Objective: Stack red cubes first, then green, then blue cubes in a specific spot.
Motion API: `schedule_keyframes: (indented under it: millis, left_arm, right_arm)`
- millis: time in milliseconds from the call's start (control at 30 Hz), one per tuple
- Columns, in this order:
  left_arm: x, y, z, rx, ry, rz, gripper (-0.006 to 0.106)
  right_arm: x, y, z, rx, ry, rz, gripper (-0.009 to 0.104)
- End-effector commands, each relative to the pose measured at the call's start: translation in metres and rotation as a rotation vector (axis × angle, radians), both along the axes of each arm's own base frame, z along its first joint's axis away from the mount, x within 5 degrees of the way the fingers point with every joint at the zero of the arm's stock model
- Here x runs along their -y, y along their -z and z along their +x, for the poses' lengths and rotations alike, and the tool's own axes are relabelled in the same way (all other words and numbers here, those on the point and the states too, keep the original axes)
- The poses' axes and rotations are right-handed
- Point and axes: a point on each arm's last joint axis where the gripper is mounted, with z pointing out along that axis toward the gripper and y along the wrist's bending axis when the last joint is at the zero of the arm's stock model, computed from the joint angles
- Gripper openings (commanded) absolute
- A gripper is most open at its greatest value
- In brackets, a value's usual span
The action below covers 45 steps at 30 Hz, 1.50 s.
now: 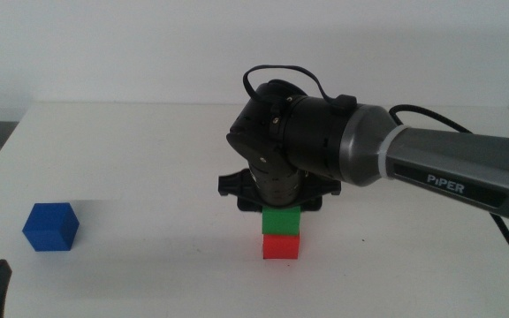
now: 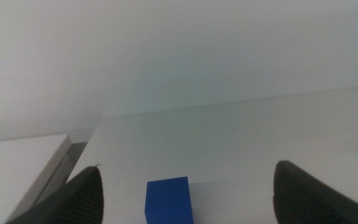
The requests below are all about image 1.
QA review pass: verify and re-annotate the green cube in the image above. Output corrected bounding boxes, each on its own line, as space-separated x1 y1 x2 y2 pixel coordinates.
261 205 302 236

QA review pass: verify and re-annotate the red cube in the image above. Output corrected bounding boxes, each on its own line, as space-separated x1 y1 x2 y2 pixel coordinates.
262 233 301 261

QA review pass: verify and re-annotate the blue cube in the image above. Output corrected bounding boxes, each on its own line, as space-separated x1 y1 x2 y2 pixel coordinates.
21 202 80 253

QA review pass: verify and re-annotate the thin black looped cable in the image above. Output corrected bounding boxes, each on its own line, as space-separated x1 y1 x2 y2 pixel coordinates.
242 64 340 105

